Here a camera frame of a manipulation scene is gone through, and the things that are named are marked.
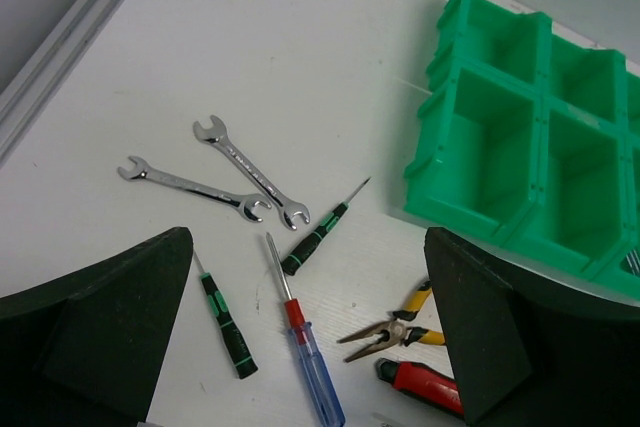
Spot red black utility knife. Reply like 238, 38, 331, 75
375, 358, 464, 419

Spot aluminium front rail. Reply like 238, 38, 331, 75
1, 0, 124, 163

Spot silver open-end wrench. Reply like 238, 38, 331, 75
193, 115, 311, 231
116, 156, 272, 223

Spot blue red handle screwdriver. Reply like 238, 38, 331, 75
265, 233, 346, 426

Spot yellow handle needle-nose pliers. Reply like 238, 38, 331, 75
337, 278, 446, 363

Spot green six-compartment bin tray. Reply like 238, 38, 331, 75
404, 0, 639, 298

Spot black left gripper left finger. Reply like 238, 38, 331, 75
1, 227, 193, 426

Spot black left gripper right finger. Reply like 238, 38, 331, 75
424, 227, 639, 426

